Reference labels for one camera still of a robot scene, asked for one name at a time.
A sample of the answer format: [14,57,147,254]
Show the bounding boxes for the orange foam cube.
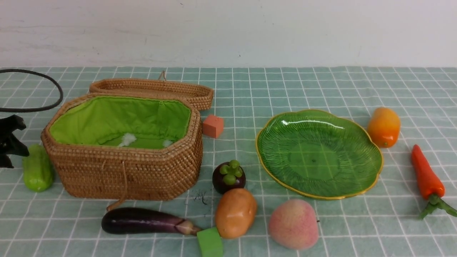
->
[202,114,224,138]

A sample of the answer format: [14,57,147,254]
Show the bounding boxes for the green cucumber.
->
[22,144,54,192]

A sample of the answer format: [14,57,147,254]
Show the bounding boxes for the pink peach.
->
[268,199,319,250]

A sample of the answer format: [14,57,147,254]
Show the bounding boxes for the orange carrot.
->
[410,144,457,219]

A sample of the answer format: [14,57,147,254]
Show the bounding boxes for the green leaf glass plate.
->
[256,109,384,200]

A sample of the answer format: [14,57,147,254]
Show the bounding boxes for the purple eggplant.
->
[101,207,202,236]

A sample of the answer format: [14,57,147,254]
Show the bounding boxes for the woven wicker basket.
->
[41,93,204,201]

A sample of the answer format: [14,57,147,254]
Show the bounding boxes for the green foam cube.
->
[196,227,224,257]

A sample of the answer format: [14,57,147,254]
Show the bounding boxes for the black camera cable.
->
[0,69,64,113]

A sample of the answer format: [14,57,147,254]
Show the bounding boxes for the orange yellow mango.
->
[367,107,401,148]

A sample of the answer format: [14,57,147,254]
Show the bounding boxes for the brown potato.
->
[215,188,257,239]

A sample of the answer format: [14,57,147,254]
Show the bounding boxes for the dark purple mangosteen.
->
[212,160,246,194]

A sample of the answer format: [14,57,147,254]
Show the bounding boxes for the woven wicker basket lid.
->
[89,78,214,111]

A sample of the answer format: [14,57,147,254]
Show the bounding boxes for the green checkered tablecloth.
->
[0,66,456,257]

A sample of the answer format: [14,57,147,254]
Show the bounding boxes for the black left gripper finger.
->
[0,115,30,168]

